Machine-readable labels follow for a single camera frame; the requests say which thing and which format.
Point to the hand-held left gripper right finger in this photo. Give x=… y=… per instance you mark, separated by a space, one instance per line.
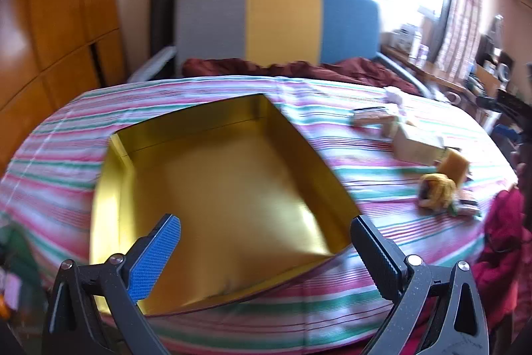
x=376 y=255

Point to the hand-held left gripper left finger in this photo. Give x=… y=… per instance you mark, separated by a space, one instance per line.
x=156 y=259

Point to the yellow sponge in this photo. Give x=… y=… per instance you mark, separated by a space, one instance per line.
x=455 y=168

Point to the cream knit cloth bundle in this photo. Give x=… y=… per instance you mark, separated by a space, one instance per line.
x=436 y=190

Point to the gold-lined maroon gift box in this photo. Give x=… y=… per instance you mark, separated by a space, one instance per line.
x=216 y=180

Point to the beige carton box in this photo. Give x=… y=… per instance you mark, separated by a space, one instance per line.
x=415 y=145

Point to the clear plastic bag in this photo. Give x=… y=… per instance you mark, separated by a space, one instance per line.
x=393 y=95

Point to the cardboard box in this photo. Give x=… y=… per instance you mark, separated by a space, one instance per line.
x=488 y=79

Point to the wooden desk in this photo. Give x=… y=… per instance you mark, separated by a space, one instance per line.
x=440 y=74

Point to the striped bed sheet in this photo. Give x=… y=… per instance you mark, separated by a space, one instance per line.
x=365 y=172

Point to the white carton on sill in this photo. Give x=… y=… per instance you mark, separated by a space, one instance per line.
x=409 y=39

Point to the person's red clothing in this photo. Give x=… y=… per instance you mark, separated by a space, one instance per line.
x=503 y=255

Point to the dark green cloth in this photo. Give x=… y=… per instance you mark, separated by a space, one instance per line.
x=18 y=255

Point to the maroon blanket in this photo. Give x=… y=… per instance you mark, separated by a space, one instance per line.
x=249 y=68

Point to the grey yellow blue headboard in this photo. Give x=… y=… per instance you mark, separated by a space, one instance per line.
x=282 y=22

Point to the black rolled mat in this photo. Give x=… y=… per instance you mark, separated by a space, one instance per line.
x=164 y=14

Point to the wooden wardrobe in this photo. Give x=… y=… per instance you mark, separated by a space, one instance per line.
x=54 y=26

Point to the grey bed rail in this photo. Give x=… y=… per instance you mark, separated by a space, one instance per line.
x=151 y=64
x=409 y=76

